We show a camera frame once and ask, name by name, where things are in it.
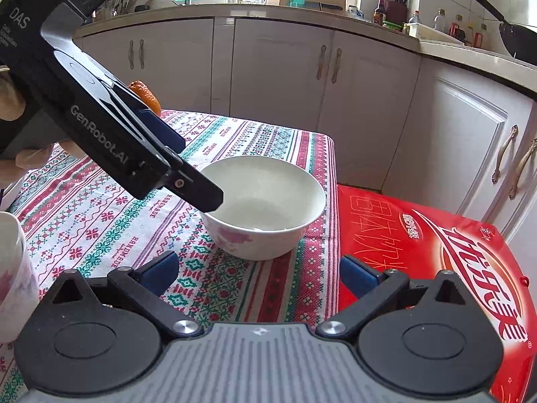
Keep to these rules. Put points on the dark sauce bottle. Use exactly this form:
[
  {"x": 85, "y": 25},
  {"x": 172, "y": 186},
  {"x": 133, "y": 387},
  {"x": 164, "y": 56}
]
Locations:
[{"x": 379, "y": 12}]

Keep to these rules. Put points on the patterned red green tablecloth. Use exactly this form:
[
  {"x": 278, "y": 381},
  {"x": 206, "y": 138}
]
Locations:
[{"x": 105, "y": 226}]

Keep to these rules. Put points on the clear plastic bottle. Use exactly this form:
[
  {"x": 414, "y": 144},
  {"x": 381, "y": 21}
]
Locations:
[{"x": 440, "y": 21}]

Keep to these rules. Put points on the white pink floral bowl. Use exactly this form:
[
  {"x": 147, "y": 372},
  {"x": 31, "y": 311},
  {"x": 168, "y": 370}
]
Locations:
[
  {"x": 268, "y": 193},
  {"x": 16, "y": 268}
]

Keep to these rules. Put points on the red label bottle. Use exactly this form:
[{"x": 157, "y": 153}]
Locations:
[{"x": 455, "y": 27}]

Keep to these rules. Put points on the utensil holder with chopsticks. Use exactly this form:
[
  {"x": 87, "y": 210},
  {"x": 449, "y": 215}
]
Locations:
[{"x": 123, "y": 4}]

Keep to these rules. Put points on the orange citrus fruit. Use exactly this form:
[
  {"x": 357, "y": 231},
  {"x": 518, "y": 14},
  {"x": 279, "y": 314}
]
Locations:
[{"x": 149, "y": 96}]

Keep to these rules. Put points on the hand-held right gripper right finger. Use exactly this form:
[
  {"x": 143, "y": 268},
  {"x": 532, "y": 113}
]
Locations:
[{"x": 356, "y": 275}]

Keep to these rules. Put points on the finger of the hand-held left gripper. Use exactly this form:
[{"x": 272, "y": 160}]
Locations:
[
  {"x": 197, "y": 189},
  {"x": 165, "y": 136}
]

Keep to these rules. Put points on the person's left hand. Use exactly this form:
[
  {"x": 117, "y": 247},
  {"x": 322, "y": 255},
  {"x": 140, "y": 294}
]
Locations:
[{"x": 33, "y": 157}]

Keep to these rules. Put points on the white kitchen cabinet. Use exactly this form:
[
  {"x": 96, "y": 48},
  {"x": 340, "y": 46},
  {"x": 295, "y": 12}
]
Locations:
[
  {"x": 461, "y": 134},
  {"x": 272, "y": 71}
]

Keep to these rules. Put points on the red printed carton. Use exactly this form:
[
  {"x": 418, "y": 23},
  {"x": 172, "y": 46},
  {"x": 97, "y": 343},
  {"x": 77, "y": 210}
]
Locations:
[{"x": 419, "y": 235}]

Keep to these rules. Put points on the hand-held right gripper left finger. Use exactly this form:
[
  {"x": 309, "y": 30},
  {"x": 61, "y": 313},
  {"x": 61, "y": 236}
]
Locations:
[{"x": 161, "y": 270}]

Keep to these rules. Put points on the dark red knife block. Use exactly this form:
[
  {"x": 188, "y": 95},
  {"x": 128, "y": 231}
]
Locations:
[{"x": 396, "y": 10}]

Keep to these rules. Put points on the black wok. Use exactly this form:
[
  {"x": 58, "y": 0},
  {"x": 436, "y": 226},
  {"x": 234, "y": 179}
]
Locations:
[{"x": 518, "y": 40}]

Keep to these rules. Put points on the white plastic tray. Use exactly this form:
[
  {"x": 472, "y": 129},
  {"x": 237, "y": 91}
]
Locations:
[{"x": 436, "y": 33}]

